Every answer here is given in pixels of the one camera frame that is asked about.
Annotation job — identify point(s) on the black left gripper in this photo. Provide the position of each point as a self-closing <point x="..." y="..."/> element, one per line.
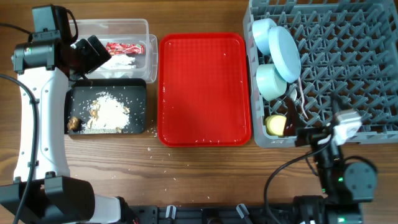
<point x="95" y="60"/>

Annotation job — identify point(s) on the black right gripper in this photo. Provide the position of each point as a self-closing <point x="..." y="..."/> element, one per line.
<point x="314" y="136"/>

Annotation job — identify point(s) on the yellow plastic cup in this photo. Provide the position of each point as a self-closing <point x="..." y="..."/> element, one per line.
<point x="275" y="125"/>

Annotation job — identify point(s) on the red snack wrapper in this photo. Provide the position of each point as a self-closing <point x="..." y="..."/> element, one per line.
<point x="119" y="48"/>

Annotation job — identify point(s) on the white plastic fork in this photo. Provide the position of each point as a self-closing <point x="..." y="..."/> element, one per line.
<point x="302" y="98"/>

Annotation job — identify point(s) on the mint green bowl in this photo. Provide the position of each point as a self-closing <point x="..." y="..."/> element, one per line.
<point x="270" y="84"/>

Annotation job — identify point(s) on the rice and food leftovers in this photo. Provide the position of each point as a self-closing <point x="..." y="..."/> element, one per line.
<point x="104" y="114"/>

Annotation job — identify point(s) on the light blue plate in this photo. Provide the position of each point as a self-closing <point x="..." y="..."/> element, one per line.
<point x="284" y="53"/>

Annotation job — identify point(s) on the light blue bowl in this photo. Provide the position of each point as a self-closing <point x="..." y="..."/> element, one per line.
<point x="260" y="31"/>

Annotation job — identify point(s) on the white plastic spoon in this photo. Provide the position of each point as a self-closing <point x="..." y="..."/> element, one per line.
<point x="293" y="95"/>

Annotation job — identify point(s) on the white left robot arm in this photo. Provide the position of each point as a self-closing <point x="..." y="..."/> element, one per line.
<point x="43" y="190"/>

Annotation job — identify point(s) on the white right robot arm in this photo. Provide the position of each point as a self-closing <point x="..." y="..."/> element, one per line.
<point x="347" y="181"/>

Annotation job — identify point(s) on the grey dishwasher rack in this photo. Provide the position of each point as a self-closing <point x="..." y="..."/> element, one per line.
<point x="347" y="49"/>

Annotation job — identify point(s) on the clear plastic bin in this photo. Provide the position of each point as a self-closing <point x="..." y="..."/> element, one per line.
<point x="125" y="31"/>

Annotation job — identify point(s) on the black plastic tray bin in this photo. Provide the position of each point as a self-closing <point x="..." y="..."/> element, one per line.
<point x="130" y="91"/>

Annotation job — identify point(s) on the red serving tray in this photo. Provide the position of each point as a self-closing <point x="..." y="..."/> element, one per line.
<point x="203" y="96"/>

